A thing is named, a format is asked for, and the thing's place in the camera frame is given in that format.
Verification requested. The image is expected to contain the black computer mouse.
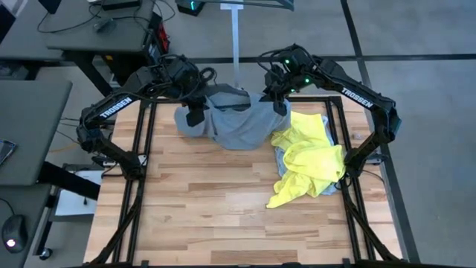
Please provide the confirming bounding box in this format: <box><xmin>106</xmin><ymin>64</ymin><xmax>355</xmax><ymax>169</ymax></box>
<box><xmin>1</xmin><ymin>214</ymin><xmax>29</xmax><ymax>254</ymax></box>

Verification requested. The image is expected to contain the grey computer mouse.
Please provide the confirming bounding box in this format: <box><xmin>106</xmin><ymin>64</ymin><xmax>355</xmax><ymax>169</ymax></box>
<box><xmin>92</xmin><ymin>17</ymin><xmax>117</xmax><ymax>34</ymax></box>

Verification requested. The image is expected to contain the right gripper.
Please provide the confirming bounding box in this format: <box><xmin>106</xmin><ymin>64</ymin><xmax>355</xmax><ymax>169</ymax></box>
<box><xmin>262</xmin><ymin>63</ymin><xmax>298</xmax><ymax>117</ymax></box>

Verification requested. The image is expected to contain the dark grey desk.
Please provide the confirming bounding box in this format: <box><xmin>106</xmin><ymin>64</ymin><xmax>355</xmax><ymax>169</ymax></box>
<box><xmin>46</xmin><ymin>0</ymin><xmax>157</xmax><ymax>53</ymax></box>

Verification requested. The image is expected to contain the black aluminium table frame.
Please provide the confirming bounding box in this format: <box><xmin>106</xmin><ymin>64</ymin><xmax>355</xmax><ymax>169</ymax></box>
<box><xmin>87</xmin><ymin>95</ymin><xmax>402</xmax><ymax>267</ymax></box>

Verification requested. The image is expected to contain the black desk foot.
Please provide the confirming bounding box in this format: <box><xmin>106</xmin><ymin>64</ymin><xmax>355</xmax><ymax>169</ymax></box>
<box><xmin>36</xmin><ymin>160</ymin><xmax>101</xmax><ymax>201</ymax></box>

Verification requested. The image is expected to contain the black monitor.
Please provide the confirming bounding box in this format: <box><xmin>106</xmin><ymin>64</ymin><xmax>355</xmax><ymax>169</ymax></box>
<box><xmin>36</xmin><ymin>0</ymin><xmax>62</xmax><ymax>15</ymax></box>
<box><xmin>0</xmin><ymin>3</ymin><xmax>16</xmax><ymax>45</ymax></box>

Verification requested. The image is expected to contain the yellow extension cord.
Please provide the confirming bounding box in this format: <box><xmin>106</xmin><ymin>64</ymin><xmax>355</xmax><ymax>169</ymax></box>
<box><xmin>48</xmin><ymin>143</ymin><xmax>81</xmax><ymax>153</ymax></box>

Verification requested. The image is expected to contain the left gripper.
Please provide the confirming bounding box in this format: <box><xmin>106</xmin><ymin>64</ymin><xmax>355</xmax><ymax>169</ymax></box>
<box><xmin>163</xmin><ymin>54</ymin><xmax>209</xmax><ymax>128</ymax></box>

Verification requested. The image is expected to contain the white rack pole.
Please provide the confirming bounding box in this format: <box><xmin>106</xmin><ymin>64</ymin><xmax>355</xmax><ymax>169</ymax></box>
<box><xmin>220</xmin><ymin>2</ymin><xmax>245</xmax><ymax>90</ymax></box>

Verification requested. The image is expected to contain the black device with cyan light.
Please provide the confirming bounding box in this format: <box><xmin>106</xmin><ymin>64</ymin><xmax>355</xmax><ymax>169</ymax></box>
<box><xmin>176</xmin><ymin>0</ymin><xmax>205</xmax><ymax>16</ymax></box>

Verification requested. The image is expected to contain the grey t-shirt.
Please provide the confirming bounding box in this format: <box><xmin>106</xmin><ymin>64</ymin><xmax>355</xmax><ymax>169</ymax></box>
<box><xmin>173</xmin><ymin>91</ymin><xmax>293</xmax><ymax>152</ymax></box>

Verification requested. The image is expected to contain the light blue patterned shirt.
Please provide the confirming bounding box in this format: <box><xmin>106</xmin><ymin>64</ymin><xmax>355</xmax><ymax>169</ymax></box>
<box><xmin>274</xmin><ymin>114</ymin><xmax>340</xmax><ymax>197</ymax></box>

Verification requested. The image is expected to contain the smartphone with colourful screen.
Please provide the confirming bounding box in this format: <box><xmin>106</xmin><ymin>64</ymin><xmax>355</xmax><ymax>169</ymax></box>
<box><xmin>0</xmin><ymin>138</ymin><xmax>18</xmax><ymax>167</ymax></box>

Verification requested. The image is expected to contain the yellow t-shirt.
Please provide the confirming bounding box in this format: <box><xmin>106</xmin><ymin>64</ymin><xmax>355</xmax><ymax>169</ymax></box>
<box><xmin>266</xmin><ymin>110</ymin><xmax>347</xmax><ymax>209</ymax></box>

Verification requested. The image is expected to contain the black computer tower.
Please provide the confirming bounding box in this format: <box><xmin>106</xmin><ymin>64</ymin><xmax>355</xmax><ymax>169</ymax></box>
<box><xmin>100</xmin><ymin>13</ymin><xmax>172</xmax><ymax>89</ymax></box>

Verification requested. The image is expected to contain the black box on desk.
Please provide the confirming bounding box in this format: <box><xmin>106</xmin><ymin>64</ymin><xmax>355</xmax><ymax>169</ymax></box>
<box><xmin>100</xmin><ymin>0</ymin><xmax>142</xmax><ymax>11</ymax></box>

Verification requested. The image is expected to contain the white paper sheet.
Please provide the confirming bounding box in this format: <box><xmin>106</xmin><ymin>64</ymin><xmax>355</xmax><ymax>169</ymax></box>
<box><xmin>54</xmin><ymin>170</ymin><xmax>106</xmax><ymax>217</ymax></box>

